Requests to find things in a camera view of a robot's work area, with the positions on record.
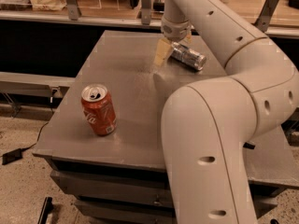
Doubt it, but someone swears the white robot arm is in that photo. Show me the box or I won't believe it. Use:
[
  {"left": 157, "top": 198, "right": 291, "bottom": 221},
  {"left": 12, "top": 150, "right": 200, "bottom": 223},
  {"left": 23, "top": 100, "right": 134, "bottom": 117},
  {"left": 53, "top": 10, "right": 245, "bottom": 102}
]
[{"left": 161, "top": 0, "right": 299, "bottom": 224}]

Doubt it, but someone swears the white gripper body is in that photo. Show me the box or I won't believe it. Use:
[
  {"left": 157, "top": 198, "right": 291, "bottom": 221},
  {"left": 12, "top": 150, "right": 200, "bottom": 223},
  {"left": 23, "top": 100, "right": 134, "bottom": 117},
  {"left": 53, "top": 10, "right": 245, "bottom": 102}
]
[{"left": 161, "top": 17, "right": 191, "bottom": 42}]

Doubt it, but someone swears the grey metal bracket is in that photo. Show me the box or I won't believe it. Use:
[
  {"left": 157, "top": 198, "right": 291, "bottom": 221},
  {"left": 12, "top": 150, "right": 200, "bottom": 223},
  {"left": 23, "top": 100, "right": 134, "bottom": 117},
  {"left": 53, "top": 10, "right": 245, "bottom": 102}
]
[
  {"left": 65, "top": 0, "right": 81, "bottom": 21},
  {"left": 141, "top": 0, "right": 151, "bottom": 25},
  {"left": 254, "top": 0, "right": 279, "bottom": 32}
]

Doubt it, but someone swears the grey metal bracket left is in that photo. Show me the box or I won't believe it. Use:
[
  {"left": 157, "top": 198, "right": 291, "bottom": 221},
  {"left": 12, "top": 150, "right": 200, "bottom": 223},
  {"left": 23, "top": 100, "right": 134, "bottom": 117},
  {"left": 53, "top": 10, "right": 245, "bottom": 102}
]
[{"left": 65, "top": 0, "right": 81, "bottom": 21}]

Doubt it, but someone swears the black cable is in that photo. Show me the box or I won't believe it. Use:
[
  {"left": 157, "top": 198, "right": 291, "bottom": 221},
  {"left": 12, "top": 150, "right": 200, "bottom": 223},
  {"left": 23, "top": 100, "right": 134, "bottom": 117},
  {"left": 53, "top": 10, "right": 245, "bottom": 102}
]
[{"left": 21, "top": 96, "right": 55, "bottom": 151}]

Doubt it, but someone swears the black object on floor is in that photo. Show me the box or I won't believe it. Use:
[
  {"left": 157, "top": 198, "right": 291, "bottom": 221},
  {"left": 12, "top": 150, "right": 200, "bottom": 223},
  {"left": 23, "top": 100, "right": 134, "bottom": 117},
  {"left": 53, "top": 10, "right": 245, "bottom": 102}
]
[{"left": 37, "top": 197, "right": 53, "bottom": 224}]

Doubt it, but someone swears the silver blue redbull can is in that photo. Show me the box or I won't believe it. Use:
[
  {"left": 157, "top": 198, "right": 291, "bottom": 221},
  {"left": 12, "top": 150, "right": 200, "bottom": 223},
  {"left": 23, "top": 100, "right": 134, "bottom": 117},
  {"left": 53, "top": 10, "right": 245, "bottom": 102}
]
[{"left": 171, "top": 42, "right": 206, "bottom": 71}]

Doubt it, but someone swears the red coca-cola can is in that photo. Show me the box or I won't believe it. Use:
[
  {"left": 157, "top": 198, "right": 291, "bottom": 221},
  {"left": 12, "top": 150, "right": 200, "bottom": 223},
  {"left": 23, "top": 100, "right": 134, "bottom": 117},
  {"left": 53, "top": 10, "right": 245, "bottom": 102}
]
[{"left": 81, "top": 84, "right": 116, "bottom": 135}]

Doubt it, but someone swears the black power adapter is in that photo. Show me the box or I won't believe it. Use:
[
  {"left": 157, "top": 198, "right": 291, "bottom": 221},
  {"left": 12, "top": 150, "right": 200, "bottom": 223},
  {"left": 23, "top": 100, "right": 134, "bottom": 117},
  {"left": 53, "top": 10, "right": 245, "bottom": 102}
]
[{"left": 2, "top": 148, "right": 22, "bottom": 165}]

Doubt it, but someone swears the grey drawer cabinet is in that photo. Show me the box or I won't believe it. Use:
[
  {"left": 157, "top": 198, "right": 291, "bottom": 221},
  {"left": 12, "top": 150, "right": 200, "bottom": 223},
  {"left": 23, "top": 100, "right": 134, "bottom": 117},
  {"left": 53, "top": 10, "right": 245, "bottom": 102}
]
[{"left": 32, "top": 30, "right": 299, "bottom": 224}]

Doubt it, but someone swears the grey metal bracket middle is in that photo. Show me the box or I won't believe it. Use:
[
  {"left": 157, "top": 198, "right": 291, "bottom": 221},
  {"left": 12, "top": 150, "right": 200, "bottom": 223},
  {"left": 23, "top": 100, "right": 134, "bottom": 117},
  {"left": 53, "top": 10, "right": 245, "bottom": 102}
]
[{"left": 141, "top": 0, "right": 151, "bottom": 25}]

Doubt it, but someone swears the blue white chip bag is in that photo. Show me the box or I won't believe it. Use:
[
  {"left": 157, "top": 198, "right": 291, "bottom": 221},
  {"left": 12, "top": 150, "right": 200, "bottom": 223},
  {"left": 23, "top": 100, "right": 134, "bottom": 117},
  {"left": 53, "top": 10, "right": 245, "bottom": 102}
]
[{"left": 243, "top": 143, "right": 255, "bottom": 149}]

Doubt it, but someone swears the grey metal bracket right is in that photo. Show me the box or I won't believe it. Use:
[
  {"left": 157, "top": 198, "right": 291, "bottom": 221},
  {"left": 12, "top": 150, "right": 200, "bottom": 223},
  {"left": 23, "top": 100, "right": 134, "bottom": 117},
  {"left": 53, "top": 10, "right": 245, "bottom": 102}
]
[{"left": 254, "top": 0, "right": 279, "bottom": 32}]

